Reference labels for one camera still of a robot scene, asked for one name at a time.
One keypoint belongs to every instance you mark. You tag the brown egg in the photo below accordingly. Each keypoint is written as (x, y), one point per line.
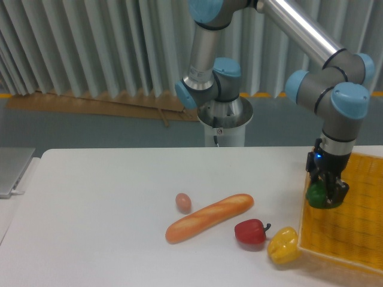
(183, 203)

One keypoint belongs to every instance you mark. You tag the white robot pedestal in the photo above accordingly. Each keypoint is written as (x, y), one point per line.
(225, 123)

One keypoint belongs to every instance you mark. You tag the yellow woven basket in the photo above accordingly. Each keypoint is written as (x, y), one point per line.
(351, 234)

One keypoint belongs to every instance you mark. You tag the yellow bell pepper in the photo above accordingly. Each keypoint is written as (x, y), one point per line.
(282, 248)

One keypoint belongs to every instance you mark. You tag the green bell pepper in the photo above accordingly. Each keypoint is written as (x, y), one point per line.
(316, 196)

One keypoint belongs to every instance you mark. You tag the toy baguette bread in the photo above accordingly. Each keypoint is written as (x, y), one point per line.
(207, 217)

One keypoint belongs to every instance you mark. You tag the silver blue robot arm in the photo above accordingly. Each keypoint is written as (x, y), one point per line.
(336, 94)

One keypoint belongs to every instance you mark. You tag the red bell pepper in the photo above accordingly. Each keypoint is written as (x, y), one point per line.
(251, 232)

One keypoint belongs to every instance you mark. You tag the flattened brown cardboard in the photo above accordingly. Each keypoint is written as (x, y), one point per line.
(165, 108)

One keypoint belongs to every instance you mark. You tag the white cable plug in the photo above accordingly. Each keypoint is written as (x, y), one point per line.
(15, 193)

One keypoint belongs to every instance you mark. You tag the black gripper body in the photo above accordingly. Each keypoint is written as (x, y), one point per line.
(321, 161)

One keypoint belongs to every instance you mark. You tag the grey laptop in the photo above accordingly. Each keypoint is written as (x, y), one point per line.
(14, 162)

